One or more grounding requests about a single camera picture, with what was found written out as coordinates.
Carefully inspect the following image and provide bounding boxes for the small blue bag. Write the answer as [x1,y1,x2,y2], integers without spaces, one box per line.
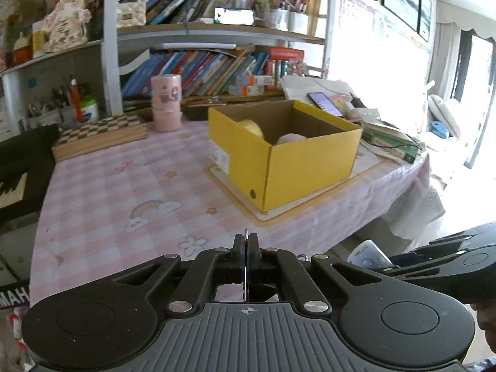
[429,121,450,139]

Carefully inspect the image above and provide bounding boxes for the pink plush toy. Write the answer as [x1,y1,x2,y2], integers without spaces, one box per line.
[276,134,311,146]

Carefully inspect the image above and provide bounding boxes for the row of colourful books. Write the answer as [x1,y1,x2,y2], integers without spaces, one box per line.
[121,48,272,99]

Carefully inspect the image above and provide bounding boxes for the white quilted bag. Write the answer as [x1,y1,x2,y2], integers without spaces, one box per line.
[116,0,148,28]

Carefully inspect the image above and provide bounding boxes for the pen holder with pens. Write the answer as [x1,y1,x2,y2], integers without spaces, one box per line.
[27,85,76,128]

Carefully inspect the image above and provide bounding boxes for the black smartphone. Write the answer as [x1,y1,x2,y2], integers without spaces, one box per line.
[308,92,345,117]

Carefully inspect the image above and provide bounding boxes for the stack of white paper sheets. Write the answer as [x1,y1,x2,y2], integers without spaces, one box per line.
[281,75,361,109]

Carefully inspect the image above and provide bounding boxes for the wall poster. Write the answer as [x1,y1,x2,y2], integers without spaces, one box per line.
[339,0,423,47]

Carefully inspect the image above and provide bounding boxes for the white shelf unit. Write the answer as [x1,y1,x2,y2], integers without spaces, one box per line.
[0,0,334,132]

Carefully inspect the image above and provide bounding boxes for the yellow tape roll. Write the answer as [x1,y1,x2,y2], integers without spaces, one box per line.
[236,120,265,139]

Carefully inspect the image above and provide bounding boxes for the grey patterned cloth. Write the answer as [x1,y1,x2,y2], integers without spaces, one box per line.
[382,180,446,243]

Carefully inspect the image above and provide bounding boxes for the orange and white medicine box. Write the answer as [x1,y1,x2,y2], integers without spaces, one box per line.
[228,84,266,96]
[237,74,274,86]

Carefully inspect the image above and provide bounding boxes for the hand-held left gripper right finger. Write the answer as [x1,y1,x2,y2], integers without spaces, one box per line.
[247,232,388,316]

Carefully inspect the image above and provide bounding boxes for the black keyboard piano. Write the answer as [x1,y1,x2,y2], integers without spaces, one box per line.
[0,125,60,233]

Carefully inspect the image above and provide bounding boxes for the floral paper figure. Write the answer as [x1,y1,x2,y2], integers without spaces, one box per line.
[41,0,91,53]

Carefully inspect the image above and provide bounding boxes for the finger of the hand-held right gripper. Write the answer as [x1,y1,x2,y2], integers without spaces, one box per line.
[428,221,496,248]
[387,246,466,281]

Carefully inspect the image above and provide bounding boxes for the clear plastic case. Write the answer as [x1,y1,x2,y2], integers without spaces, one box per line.
[347,106,378,122]

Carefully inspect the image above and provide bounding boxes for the pink cylindrical container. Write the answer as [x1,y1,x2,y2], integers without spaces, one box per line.
[150,74,183,132]

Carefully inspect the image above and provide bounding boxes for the red marker pen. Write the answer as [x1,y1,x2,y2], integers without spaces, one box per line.
[70,78,83,122]

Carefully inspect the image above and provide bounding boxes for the pink checkered desktop tablecloth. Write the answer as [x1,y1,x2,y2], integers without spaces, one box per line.
[29,116,432,307]

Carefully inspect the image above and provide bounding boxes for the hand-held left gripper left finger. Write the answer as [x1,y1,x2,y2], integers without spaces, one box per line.
[110,232,249,315]

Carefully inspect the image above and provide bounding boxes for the white jar green label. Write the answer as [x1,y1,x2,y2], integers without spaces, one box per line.
[79,95,100,122]

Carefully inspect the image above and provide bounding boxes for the wooden chessboard box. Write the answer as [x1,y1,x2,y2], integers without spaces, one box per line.
[51,113,148,162]

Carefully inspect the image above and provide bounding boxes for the yellow cardboard box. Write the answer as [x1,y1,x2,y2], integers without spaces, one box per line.
[208,100,364,214]

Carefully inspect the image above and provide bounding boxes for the white storage containers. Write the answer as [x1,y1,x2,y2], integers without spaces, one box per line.
[267,8,311,35]

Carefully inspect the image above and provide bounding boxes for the shelf of leaning books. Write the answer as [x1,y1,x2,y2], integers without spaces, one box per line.
[145,0,268,24]

